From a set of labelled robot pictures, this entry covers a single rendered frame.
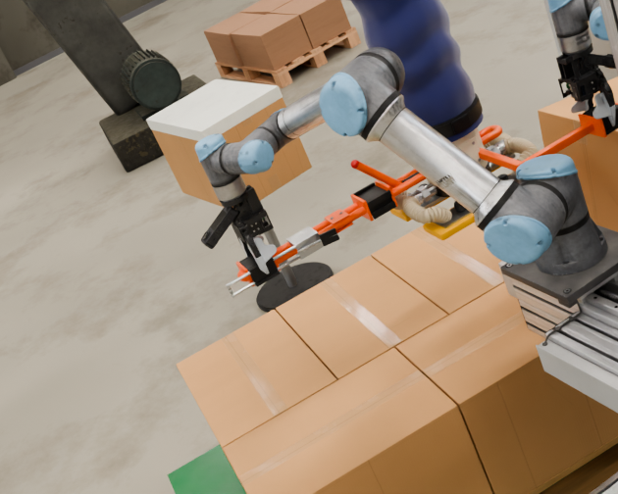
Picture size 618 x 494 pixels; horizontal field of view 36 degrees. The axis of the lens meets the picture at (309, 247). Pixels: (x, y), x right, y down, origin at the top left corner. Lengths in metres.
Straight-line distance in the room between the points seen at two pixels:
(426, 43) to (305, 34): 5.54
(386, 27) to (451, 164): 0.58
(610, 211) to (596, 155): 0.17
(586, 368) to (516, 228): 0.31
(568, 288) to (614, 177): 0.79
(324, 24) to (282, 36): 0.39
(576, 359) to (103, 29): 6.42
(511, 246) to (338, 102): 0.44
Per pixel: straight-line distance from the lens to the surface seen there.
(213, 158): 2.24
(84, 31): 7.94
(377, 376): 2.81
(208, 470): 3.76
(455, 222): 2.46
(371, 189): 2.50
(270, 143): 2.22
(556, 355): 1.97
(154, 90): 7.38
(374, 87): 1.88
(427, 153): 1.87
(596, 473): 3.05
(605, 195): 2.78
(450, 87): 2.40
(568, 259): 2.03
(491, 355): 2.72
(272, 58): 7.74
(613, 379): 1.87
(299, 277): 4.65
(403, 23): 2.33
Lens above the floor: 2.11
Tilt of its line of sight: 25 degrees down
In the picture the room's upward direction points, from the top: 24 degrees counter-clockwise
